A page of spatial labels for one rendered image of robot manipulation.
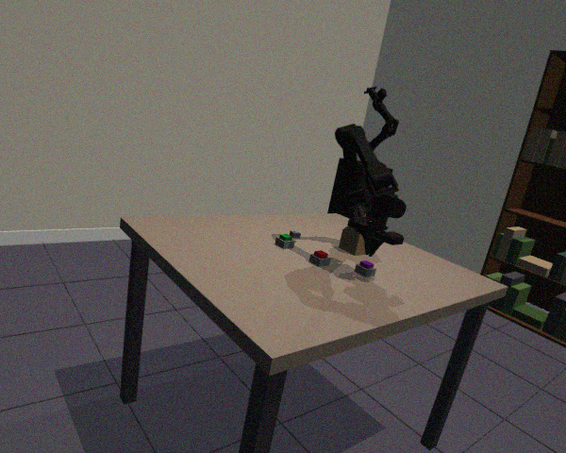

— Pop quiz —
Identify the purple button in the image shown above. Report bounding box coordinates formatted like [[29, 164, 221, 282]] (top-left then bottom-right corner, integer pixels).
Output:
[[355, 260, 376, 277]]

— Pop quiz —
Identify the red button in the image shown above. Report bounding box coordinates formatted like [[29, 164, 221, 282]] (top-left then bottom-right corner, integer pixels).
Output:
[[309, 250, 331, 267]]

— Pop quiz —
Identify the green button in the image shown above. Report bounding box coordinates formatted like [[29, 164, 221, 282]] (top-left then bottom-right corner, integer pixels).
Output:
[[275, 234, 295, 249]]

